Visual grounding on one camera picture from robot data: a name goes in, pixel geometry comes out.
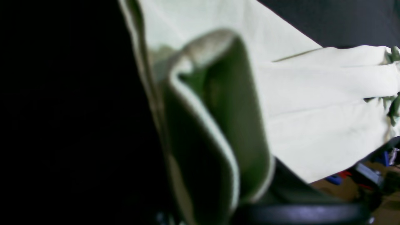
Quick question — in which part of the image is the light green T-shirt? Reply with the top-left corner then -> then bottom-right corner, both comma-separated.
119,0 -> 399,225

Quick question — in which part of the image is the black table cloth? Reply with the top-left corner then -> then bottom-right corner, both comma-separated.
260,0 -> 400,48

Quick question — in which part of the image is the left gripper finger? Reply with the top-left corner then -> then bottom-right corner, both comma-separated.
231,159 -> 371,225

